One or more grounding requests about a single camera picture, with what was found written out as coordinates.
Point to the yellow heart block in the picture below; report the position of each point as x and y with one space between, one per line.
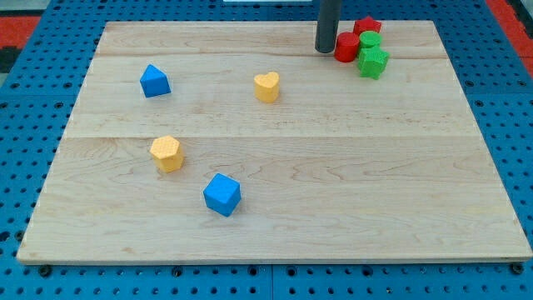
267 87

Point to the yellow hexagon block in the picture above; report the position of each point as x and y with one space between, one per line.
167 153

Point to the blue cube block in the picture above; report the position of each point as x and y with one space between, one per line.
222 194

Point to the light wooden board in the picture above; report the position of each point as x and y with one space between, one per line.
340 169

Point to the blue triangle block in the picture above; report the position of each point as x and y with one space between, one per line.
154 82

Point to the red cylinder block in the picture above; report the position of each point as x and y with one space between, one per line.
347 44

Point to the green star block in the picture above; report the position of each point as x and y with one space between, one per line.
372 62

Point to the green cylinder block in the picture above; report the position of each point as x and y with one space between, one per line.
370 39

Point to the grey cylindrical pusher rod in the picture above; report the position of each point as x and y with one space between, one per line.
327 25

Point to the red star block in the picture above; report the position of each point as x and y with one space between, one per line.
365 24

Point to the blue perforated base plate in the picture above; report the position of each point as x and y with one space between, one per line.
489 50

